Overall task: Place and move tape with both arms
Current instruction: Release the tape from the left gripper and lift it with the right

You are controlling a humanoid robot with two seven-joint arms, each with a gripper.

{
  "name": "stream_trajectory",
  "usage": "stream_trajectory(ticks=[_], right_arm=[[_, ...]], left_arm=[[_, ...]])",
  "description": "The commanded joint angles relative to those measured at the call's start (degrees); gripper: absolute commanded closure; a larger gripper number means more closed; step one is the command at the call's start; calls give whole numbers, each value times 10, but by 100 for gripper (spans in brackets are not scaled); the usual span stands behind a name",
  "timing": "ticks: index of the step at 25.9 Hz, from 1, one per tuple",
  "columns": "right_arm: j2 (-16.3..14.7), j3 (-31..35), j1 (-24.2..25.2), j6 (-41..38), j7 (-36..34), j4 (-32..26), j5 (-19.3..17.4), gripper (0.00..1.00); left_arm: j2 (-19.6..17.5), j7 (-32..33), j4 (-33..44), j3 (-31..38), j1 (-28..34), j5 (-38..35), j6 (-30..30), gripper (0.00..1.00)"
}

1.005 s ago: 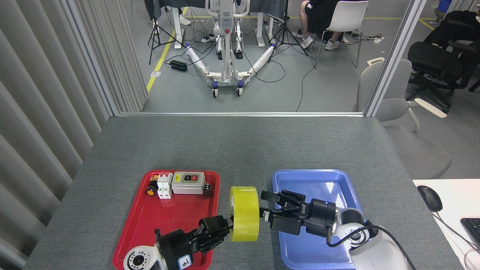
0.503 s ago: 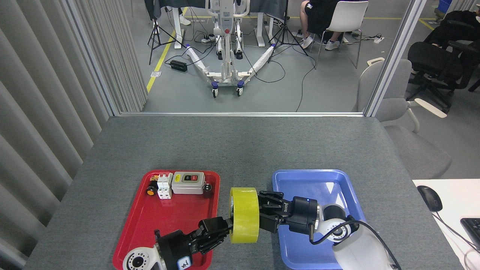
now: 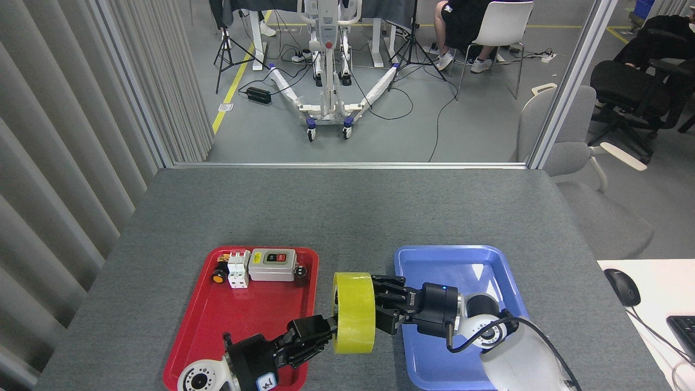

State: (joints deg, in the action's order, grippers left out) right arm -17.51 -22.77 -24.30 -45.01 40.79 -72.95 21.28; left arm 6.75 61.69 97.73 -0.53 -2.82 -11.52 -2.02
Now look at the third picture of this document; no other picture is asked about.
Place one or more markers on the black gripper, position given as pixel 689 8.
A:
pixel 440 309
pixel 252 361

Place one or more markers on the yellow tape roll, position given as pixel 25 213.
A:
pixel 354 315

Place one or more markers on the red plastic tray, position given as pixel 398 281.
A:
pixel 255 315

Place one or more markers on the blue plastic tray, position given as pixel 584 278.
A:
pixel 434 266

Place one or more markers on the white terminal block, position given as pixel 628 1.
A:
pixel 238 274

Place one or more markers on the yellow push button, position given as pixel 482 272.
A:
pixel 219 277

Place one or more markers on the small orange black component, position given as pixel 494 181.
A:
pixel 223 257

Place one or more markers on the grey office chair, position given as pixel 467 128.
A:
pixel 597 217

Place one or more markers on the white wheeled stand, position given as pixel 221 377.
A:
pixel 327 92

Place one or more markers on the black computer mouse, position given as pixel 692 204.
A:
pixel 623 287

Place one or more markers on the white floor label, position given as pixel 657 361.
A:
pixel 226 107

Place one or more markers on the black power adapter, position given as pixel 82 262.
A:
pixel 258 95

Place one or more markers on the black tripod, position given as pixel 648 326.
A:
pixel 225 51
pixel 414 43

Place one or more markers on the white power strip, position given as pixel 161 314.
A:
pixel 548 56
pixel 301 57

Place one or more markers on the black keyboard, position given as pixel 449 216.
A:
pixel 685 334

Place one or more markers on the seated person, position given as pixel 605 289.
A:
pixel 461 21
pixel 668 32

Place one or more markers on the white plastic chair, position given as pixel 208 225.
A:
pixel 505 24

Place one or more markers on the person's foot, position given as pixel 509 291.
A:
pixel 267 29

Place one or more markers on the black office chair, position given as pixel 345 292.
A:
pixel 630 89

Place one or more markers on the grey pleated curtain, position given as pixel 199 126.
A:
pixel 54 136

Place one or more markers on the blue bin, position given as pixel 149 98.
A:
pixel 643 10

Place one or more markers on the dark cylindrical knob switch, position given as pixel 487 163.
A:
pixel 300 277

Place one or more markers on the grey push button switch box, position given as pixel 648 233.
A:
pixel 271 271

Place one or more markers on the silver frame rail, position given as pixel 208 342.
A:
pixel 347 165

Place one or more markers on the silver frame post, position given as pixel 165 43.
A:
pixel 570 81
pixel 136 87

